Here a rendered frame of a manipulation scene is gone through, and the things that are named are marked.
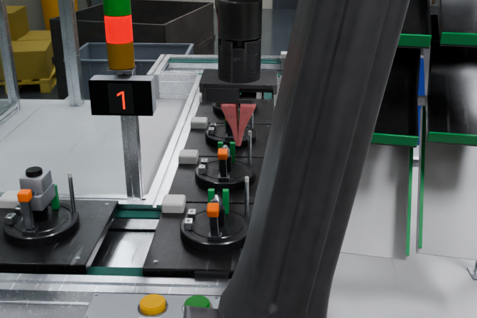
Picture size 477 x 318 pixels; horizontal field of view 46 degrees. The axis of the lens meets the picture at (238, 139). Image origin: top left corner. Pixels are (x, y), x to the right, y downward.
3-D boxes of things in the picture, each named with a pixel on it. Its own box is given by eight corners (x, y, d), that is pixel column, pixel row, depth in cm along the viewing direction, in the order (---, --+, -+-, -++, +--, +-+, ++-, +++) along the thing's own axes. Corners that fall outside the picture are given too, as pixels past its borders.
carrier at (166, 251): (282, 281, 97) (284, 217, 92) (142, 277, 98) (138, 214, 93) (278, 212, 119) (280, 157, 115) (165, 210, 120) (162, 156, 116)
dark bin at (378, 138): (417, 147, 90) (423, 114, 85) (333, 141, 93) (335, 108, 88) (414, 42, 109) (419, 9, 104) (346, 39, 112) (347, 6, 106)
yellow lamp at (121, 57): (131, 70, 107) (130, 44, 105) (105, 69, 107) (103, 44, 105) (137, 63, 111) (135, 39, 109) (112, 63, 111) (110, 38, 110)
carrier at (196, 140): (276, 164, 142) (277, 117, 138) (181, 162, 143) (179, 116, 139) (274, 130, 165) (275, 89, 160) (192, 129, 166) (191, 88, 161)
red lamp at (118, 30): (130, 44, 105) (128, 17, 103) (103, 43, 105) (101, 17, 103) (135, 38, 109) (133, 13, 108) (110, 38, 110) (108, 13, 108)
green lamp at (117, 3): (128, 16, 103) (125, -12, 101) (101, 16, 103) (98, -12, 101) (133, 12, 108) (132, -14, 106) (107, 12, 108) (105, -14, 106)
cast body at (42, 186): (42, 211, 104) (37, 177, 102) (20, 210, 105) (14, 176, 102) (59, 191, 112) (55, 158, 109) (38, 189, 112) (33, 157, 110)
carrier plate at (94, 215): (86, 275, 99) (85, 264, 98) (-48, 271, 99) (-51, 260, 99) (119, 208, 121) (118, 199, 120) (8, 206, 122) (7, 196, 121)
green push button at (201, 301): (209, 321, 87) (209, 311, 86) (183, 321, 87) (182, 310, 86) (211, 304, 91) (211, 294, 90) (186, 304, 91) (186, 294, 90)
